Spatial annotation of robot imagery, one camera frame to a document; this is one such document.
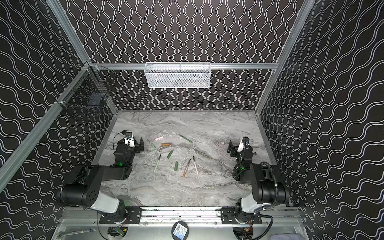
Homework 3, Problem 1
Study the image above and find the pink pen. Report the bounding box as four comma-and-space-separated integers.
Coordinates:
193, 156, 199, 175

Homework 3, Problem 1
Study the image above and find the orange pen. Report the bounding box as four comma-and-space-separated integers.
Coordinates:
183, 159, 191, 178

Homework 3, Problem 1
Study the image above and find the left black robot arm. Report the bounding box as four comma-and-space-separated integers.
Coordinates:
57, 134, 145, 224

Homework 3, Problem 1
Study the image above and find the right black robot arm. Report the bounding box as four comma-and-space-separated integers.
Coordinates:
221, 137, 289, 225

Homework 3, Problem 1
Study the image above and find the light green pen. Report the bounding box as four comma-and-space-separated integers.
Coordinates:
154, 154, 162, 173

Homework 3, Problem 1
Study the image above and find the dark green pen middle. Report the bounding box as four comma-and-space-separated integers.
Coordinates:
194, 149, 211, 159

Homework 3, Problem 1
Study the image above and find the dark green pen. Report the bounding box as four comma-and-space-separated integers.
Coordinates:
179, 134, 194, 144
194, 149, 211, 159

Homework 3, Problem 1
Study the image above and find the green pen cap upper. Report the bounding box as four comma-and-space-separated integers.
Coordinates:
167, 151, 173, 159

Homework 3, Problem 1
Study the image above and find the dark green pen upper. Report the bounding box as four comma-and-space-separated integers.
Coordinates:
179, 134, 194, 144

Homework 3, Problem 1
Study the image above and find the round black labelled disc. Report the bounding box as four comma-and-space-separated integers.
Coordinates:
172, 221, 190, 240

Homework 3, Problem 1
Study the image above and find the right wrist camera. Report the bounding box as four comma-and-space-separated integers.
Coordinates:
237, 137, 250, 152

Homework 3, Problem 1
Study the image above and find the black wire basket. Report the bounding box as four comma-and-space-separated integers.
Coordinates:
58, 66, 118, 122

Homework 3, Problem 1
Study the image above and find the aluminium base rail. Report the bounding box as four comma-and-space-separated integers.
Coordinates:
60, 207, 302, 227

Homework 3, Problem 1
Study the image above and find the white wire mesh basket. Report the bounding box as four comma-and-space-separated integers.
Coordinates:
144, 62, 212, 89

